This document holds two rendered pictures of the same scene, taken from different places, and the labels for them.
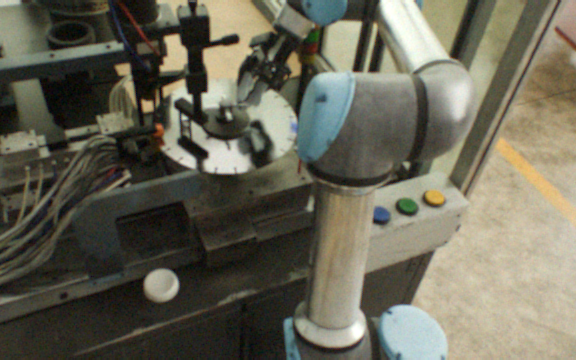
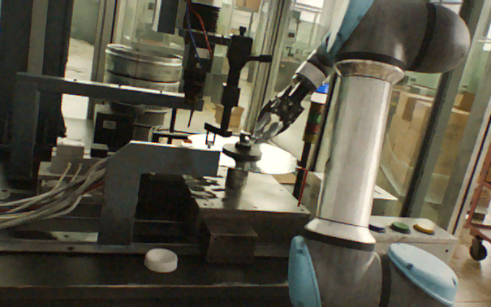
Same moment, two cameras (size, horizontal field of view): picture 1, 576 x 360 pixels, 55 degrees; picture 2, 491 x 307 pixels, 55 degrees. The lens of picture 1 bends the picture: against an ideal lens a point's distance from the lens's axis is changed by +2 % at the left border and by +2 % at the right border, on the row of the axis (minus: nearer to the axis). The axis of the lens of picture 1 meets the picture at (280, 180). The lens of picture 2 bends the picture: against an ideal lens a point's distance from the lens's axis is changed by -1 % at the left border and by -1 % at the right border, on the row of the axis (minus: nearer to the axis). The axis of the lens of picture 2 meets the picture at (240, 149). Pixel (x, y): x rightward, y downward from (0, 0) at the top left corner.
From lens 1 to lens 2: 0.58 m
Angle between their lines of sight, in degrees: 33
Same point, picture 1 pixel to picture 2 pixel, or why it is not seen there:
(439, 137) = (445, 30)
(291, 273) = (286, 280)
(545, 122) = not seen: outside the picture
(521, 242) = not seen: outside the picture
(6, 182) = (48, 173)
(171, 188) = (195, 157)
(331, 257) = (351, 139)
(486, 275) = not seen: outside the picture
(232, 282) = (228, 274)
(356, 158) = (380, 36)
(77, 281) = (85, 242)
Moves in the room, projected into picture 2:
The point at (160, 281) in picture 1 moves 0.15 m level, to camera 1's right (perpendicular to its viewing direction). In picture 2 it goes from (161, 255) to (227, 273)
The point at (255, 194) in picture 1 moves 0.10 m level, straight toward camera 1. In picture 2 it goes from (260, 209) to (256, 224)
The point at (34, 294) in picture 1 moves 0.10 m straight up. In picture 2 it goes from (45, 241) to (49, 197)
